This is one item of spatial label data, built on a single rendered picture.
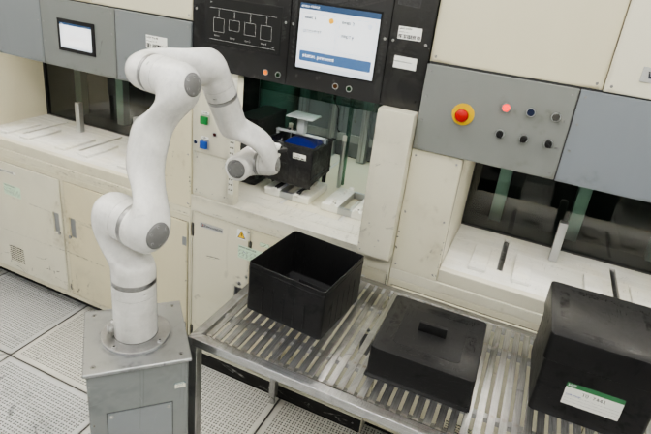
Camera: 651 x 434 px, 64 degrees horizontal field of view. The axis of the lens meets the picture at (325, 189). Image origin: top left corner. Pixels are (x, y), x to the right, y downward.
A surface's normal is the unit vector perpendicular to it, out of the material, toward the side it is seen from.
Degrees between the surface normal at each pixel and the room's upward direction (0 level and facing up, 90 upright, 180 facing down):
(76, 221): 90
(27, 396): 0
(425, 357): 0
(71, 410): 0
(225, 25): 90
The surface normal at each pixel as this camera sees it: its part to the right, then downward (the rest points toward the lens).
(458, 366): 0.11, -0.92
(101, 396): 0.36, 0.40
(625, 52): -0.40, 0.32
